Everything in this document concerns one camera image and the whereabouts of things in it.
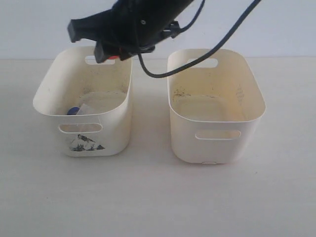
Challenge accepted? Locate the cream plastic bin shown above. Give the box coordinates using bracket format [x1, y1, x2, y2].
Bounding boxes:
[167, 49, 266, 164]
[33, 46, 132, 157]

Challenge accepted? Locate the black cable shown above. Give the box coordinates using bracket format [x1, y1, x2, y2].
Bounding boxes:
[137, 0, 262, 79]

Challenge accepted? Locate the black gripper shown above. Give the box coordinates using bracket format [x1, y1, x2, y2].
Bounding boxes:
[67, 0, 191, 63]

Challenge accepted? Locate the clear bottle blue cap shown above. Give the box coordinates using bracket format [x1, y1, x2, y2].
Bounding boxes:
[67, 107, 80, 116]

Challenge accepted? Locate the clear bottle orange cap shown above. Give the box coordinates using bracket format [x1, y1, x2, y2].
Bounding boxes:
[107, 55, 119, 60]

